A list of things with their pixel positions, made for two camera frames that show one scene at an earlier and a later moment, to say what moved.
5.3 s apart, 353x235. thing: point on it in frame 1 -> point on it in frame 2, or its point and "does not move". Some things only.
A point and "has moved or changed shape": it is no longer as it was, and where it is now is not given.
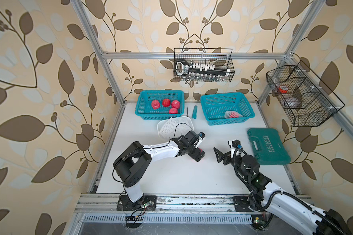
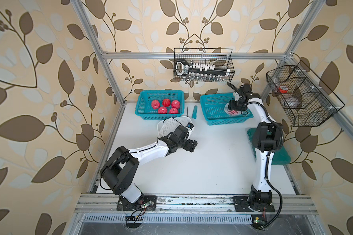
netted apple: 232,114 has moved or changed shape
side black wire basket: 307,101 does not move
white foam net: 167,129 does not move
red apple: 173,110 does not move
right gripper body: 238,162 -> 236,105
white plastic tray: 175,127 does not move
